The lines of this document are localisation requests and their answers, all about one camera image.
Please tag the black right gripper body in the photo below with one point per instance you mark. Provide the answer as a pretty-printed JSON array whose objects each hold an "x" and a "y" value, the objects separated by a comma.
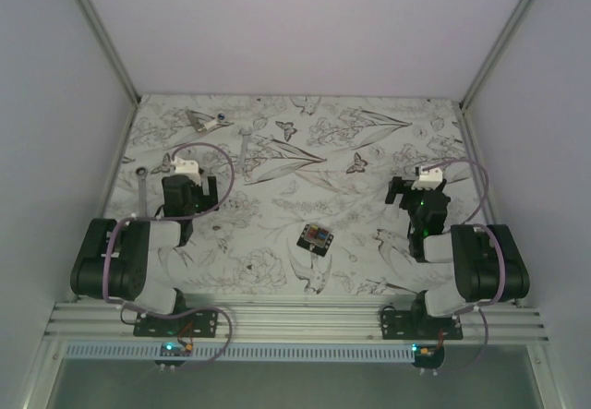
[{"x": 410, "y": 198}]

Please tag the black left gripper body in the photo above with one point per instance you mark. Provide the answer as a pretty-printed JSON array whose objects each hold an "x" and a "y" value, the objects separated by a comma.
[{"x": 201, "y": 202}]

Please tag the black fuse box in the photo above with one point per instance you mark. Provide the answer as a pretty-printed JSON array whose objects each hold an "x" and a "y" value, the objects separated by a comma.
[{"x": 319, "y": 251}]

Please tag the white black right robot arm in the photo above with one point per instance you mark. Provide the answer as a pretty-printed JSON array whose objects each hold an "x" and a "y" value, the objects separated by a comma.
[{"x": 487, "y": 266}]

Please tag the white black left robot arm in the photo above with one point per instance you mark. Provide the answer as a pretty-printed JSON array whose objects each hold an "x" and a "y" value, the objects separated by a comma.
[{"x": 119, "y": 263}]

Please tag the chrome ratchet wrench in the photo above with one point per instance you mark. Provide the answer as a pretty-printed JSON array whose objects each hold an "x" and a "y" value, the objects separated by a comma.
[{"x": 141, "y": 174}]

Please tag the left controller board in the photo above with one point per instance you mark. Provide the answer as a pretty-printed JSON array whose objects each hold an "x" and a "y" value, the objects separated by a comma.
[{"x": 172, "y": 355}]

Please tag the controller board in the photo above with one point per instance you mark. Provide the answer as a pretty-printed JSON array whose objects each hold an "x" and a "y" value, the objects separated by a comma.
[
  {"x": 172, "y": 355},
  {"x": 428, "y": 357}
]

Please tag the right controller board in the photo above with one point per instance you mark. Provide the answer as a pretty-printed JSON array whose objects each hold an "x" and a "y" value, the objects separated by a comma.
[{"x": 428, "y": 357}]

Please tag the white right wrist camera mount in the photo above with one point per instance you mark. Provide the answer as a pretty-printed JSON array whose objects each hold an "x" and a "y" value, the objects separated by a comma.
[{"x": 427, "y": 179}]

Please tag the small metal bracket tool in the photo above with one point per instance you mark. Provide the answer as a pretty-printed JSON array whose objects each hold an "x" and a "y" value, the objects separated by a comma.
[{"x": 194, "y": 120}]

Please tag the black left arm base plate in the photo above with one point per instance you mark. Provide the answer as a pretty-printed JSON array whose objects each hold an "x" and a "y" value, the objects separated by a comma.
[{"x": 197, "y": 325}]

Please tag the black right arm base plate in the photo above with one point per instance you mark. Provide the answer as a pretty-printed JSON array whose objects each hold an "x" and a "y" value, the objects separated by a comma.
[{"x": 407, "y": 325}]

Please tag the aluminium frame rail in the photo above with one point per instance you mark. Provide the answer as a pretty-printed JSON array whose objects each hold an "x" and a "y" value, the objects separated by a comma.
[{"x": 308, "y": 319}]

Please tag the grey slotted cable duct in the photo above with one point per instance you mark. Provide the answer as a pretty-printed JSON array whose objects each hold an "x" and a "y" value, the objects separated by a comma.
[{"x": 275, "y": 352}]

